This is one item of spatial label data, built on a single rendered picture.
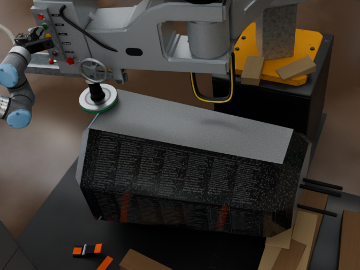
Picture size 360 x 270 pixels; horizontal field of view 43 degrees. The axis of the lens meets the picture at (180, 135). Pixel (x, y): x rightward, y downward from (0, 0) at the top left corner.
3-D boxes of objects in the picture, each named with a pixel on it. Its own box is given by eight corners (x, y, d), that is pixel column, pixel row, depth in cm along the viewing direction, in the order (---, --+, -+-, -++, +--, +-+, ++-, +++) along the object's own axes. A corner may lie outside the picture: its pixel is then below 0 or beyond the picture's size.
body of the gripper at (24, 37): (19, 31, 202) (7, 46, 194) (36, 30, 201) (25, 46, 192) (25, 45, 208) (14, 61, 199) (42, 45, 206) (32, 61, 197)
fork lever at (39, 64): (136, 62, 244) (135, 54, 240) (125, 86, 231) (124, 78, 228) (20, 53, 259) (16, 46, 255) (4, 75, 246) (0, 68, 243)
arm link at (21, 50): (23, 51, 188) (31, 70, 195) (27, 44, 192) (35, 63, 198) (3, 51, 190) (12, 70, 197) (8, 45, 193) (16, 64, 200)
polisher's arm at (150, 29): (235, 66, 231) (231, -24, 196) (228, 97, 217) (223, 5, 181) (100, 59, 249) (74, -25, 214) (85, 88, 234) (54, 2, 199)
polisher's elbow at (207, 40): (203, 31, 223) (200, -6, 209) (238, 42, 214) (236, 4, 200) (180, 52, 214) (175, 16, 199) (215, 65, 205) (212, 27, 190)
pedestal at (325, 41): (242, 98, 366) (240, 17, 313) (327, 115, 343) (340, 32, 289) (212, 158, 328) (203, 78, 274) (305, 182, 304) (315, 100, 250)
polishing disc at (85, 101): (90, 82, 267) (90, 81, 266) (123, 88, 260) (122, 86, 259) (73, 107, 254) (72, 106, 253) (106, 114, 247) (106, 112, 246)
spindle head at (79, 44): (140, 54, 241) (122, -25, 209) (128, 82, 227) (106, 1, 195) (77, 52, 250) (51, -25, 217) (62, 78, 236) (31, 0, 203)
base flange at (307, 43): (248, 26, 305) (248, 20, 301) (323, 37, 287) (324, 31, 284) (222, 72, 276) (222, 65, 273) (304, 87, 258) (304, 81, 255)
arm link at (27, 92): (14, 115, 195) (2, 92, 186) (16, 99, 203) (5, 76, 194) (36, 110, 195) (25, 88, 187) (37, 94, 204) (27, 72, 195)
